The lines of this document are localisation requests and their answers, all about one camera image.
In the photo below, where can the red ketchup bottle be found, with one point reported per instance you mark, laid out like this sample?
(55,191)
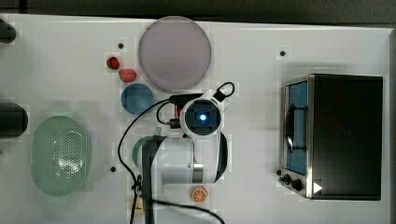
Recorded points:
(178,111)

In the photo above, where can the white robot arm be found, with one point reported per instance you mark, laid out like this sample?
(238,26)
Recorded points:
(198,156)

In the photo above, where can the green oval strainer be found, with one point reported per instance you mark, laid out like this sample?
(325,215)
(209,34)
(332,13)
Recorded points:
(60,156)

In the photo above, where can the grey round plate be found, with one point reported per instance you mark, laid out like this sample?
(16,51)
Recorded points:
(174,53)

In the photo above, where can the blue bowl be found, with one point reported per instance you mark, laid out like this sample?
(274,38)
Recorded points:
(136,98)

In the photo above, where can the green metal cup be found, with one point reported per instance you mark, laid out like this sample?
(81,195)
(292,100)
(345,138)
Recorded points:
(146,148)

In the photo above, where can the pink strawberry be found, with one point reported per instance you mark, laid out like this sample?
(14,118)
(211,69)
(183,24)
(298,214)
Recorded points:
(127,75)

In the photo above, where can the orange half slice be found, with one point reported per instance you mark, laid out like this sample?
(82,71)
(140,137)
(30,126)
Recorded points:
(199,194)

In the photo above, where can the red strawberry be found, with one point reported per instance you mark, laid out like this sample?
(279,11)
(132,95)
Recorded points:
(113,63)

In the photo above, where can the black toaster oven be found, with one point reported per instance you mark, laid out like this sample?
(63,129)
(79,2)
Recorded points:
(332,137)

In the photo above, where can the black cylinder post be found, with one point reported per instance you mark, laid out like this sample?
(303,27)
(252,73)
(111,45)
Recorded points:
(7,32)
(13,120)

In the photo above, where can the black cylinder post upper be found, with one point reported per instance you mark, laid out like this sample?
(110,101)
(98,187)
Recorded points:
(7,32)

